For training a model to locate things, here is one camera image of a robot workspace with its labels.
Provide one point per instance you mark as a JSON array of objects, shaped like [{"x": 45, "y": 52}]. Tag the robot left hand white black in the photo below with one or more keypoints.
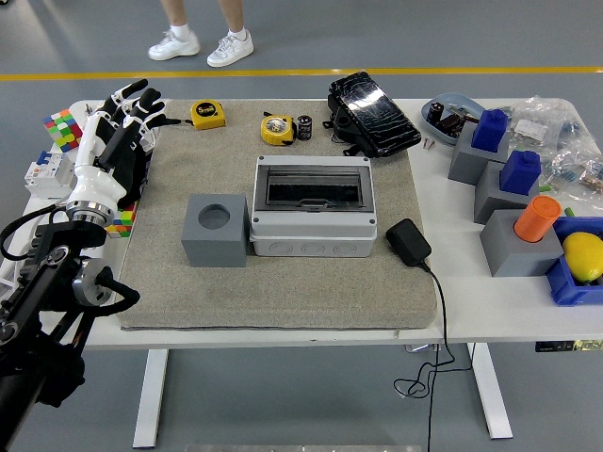
[{"x": 92, "y": 183}]

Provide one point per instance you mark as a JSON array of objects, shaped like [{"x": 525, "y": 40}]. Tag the grey electrical junction box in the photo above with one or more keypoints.
[{"x": 313, "y": 233}]

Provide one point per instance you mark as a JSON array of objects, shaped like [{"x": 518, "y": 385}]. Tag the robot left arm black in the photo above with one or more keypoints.
[{"x": 42, "y": 301}]

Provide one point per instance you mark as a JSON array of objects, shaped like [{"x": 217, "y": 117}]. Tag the blue square battery block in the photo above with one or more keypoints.
[
  {"x": 518, "y": 174},
  {"x": 490, "y": 132}
]

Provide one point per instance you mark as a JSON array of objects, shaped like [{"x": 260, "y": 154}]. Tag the orange cylinder battery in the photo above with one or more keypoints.
[{"x": 537, "y": 219}]

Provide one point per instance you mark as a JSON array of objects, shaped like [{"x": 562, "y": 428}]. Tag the white circuit breaker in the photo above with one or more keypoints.
[{"x": 47, "y": 176}]

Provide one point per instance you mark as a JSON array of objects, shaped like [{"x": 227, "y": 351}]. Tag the black cloth glove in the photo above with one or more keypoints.
[{"x": 140, "y": 181}]

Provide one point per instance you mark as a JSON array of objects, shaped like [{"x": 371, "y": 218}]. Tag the small colourful puzzle cube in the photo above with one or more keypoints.
[{"x": 123, "y": 222}]

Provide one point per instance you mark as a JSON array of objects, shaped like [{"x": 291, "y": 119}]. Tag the large pastel puzzle cube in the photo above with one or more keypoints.
[{"x": 61, "y": 129}]

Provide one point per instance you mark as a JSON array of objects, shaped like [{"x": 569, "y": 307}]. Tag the square yellow tape measure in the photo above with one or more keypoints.
[{"x": 208, "y": 116}]

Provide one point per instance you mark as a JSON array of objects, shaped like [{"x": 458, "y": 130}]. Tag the grey block holder round hole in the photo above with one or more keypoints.
[
  {"x": 513, "y": 254},
  {"x": 214, "y": 245}
]

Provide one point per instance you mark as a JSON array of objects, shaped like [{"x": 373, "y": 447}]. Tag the round yellow tape measure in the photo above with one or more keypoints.
[{"x": 277, "y": 128}]

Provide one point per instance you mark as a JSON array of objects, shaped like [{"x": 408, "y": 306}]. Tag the person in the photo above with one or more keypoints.
[{"x": 226, "y": 42}]

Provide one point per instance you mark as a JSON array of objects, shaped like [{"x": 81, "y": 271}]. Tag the black capacitor white label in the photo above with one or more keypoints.
[{"x": 304, "y": 127}]

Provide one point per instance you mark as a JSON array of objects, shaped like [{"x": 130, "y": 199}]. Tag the grey-brown table mat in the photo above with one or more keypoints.
[{"x": 282, "y": 296}]

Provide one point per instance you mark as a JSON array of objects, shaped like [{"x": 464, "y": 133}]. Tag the white table leg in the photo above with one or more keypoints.
[
  {"x": 492, "y": 395},
  {"x": 151, "y": 400}
]

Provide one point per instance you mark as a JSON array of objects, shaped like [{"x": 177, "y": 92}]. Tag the shiny black pouch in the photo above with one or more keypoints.
[{"x": 377, "y": 115}]

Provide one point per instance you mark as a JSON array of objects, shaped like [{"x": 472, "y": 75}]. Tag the black power adapter plug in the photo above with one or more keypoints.
[{"x": 409, "y": 242}]

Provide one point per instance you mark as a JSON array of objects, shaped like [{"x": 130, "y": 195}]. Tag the brown capacitor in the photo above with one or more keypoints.
[{"x": 450, "y": 124}]

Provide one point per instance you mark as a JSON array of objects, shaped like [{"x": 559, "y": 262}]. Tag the blue-grey oval tray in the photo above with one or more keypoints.
[{"x": 454, "y": 100}]

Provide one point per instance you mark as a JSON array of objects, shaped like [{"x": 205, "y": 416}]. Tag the clear bag of components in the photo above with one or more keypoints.
[
  {"x": 579, "y": 165},
  {"x": 532, "y": 124}
]

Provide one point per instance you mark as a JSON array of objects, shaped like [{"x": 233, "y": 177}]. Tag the blue plastic bin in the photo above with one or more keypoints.
[{"x": 565, "y": 287}]

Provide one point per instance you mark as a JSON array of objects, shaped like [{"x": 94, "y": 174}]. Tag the black table control panel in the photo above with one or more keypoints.
[{"x": 553, "y": 347}]

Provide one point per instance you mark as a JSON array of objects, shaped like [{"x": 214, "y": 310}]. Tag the yellow lemon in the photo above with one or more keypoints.
[{"x": 584, "y": 256}]

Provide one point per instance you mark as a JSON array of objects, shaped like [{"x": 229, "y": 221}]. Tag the silver bracket under table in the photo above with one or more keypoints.
[{"x": 421, "y": 348}]

